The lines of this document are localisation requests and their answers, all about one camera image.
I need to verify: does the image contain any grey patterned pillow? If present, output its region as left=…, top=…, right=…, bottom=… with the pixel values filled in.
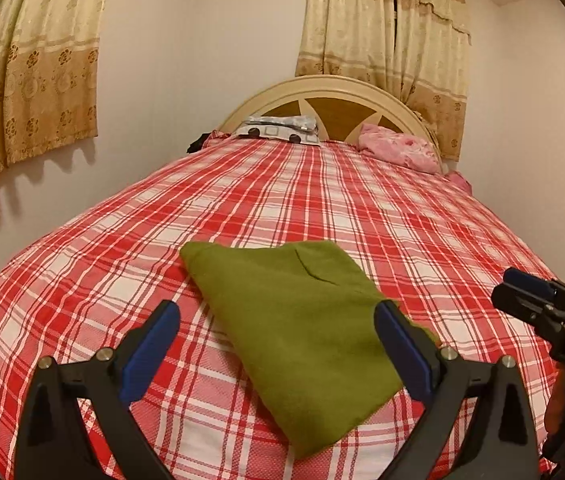
left=235, top=115, right=322, bottom=146

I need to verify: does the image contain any wide beige floral curtain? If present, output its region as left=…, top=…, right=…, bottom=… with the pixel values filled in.
left=0, top=0, right=118, bottom=200

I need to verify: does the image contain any red plaid bed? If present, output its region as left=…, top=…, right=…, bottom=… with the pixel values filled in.
left=0, top=136, right=565, bottom=480

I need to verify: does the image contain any green orange white striped sweater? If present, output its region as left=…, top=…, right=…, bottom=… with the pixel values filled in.
left=180, top=240, right=442, bottom=460

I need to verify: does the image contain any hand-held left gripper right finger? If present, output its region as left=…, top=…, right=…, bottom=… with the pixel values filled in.
left=373, top=300, right=543, bottom=480

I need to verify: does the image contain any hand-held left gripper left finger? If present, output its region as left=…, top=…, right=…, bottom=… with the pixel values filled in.
left=15, top=300, right=182, bottom=480

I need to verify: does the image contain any cream wooden headboard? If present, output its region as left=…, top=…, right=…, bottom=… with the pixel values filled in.
left=217, top=75, right=445, bottom=173

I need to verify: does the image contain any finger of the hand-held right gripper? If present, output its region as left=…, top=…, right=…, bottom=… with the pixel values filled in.
left=503, top=267, right=565, bottom=306
left=491, top=284, right=555, bottom=333

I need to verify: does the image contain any dark cloth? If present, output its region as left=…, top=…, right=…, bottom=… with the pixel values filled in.
left=186, top=132, right=213, bottom=155

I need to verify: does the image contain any pink floral pillow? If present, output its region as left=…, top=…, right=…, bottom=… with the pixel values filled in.
left=357, top=123, right=440, bottom=175

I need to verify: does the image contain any person's right hand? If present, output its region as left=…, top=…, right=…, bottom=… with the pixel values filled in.
left=545, top=370, right=565, bottom=436

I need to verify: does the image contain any beige floral curtain panel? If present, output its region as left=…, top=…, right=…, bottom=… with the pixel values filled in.
left=392, top=0, right=472, bottom=162
left=295, top=0, right=400, bottom=101

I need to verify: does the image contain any pink cloth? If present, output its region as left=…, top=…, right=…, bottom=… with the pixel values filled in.
left=445, top=170, right=473, bottom=195

